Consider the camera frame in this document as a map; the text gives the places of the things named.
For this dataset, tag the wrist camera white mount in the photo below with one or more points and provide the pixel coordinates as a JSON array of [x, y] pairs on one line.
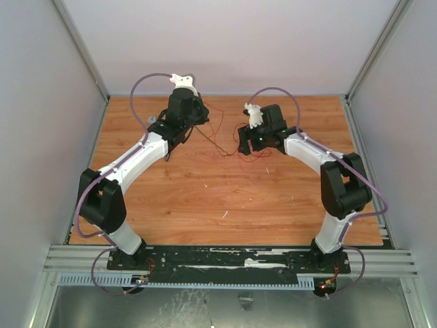
[[255, 115], [184, 82]]

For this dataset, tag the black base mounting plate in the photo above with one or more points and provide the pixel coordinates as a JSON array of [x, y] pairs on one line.
[[229, 265]]

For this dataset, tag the silver adjustable wrench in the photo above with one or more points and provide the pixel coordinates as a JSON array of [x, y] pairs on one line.
[[152, 119]]

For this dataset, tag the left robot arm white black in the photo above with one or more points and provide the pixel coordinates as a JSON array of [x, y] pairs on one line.
[[101, 193]]

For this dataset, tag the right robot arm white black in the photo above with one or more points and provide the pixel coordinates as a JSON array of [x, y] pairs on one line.
[[343, 194]]

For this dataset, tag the black zip tie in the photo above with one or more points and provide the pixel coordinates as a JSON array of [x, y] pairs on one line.
[[221, 151]]

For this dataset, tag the grey slotted cable duct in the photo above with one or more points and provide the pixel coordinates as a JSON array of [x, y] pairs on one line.
[[131, 280]]

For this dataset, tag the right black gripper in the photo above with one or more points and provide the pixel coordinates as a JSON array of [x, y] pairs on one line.
[[244, 141]]

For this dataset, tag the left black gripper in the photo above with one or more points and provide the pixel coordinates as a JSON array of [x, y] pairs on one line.
[[203, 110]]

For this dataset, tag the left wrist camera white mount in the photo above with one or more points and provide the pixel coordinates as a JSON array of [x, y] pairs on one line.
[[184, 82]]

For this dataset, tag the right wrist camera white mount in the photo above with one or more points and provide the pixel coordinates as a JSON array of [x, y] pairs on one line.
[[255, 115]]

